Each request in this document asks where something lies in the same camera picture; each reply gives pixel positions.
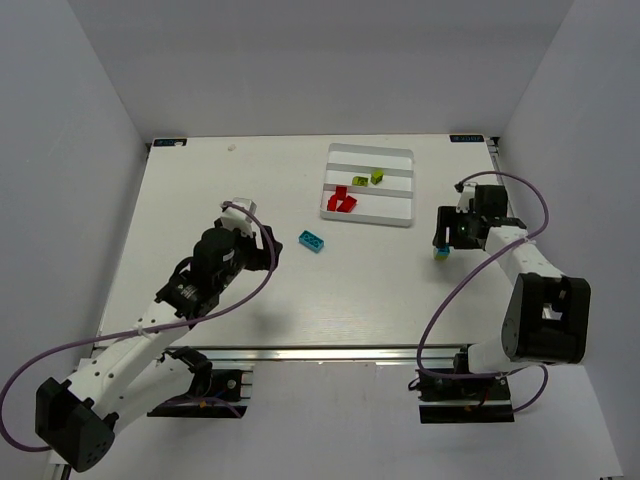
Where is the green lego brick square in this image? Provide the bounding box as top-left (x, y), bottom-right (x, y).
top-left (371, 170), bottom-right (384, 185)

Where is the red lego brick small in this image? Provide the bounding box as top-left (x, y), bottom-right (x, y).
top-left (335, 186), bottom-right (347, 199)

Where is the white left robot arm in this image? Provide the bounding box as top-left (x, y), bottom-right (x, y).
top-left (35, 219), bottom-right (282, 473)

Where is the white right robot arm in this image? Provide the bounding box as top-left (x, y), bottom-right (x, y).
top-left (433, 183), bottom-right (591, 376)

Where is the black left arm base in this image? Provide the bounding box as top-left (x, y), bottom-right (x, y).
top-left (149, 347), bottom-right (247, 419)

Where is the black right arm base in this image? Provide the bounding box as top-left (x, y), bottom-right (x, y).
top-left (408, 371), bottom-right (510, 409)

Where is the blue lego brick long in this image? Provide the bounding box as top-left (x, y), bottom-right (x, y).
top-left (298, 230), bottom-right (324, 253)

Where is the white three-compartment tray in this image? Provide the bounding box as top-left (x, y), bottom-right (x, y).
top-left (320, 143), bottom-right (415, 228)

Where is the blue label right corner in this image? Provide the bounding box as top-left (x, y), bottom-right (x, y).
top-left (449, 134), bottom-right (485, 143)

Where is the blue label corner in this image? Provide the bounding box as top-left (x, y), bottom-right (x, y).
top-left (449, 134), bottom-right (485, 143)
top-left (152, 138), bottom-right (188, 148)

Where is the blue label left corner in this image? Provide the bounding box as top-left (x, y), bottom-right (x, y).
top-left (152, 138), bottom-right (188, 148)

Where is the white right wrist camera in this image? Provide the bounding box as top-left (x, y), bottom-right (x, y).
top-left (454, 181), bottom-right (477, 213)

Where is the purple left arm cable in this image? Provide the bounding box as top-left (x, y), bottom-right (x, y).
top-left (0, 199), bottom-right (279, 452)

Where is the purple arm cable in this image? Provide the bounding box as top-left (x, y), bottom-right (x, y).
top-left (0, 199), bottom-right (279, 452)
top-left (416, 170), bottom-right (551, 413)

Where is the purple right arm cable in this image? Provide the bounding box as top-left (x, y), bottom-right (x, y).
top-left (416, 170), bottom-right (551, 413)

